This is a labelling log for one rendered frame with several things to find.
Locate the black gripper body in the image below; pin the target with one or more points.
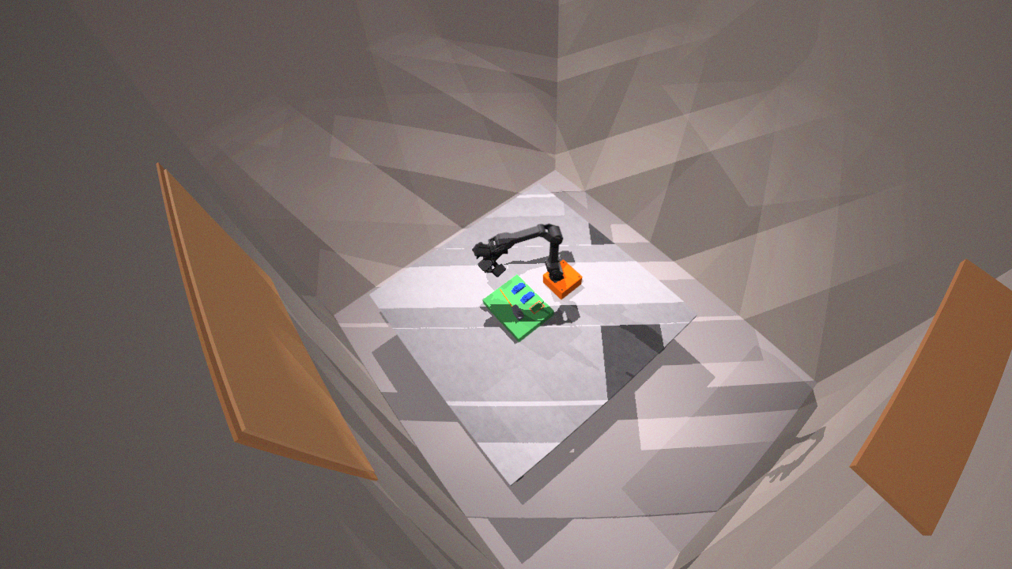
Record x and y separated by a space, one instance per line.
499 268

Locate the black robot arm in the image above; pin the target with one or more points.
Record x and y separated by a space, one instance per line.
505 240

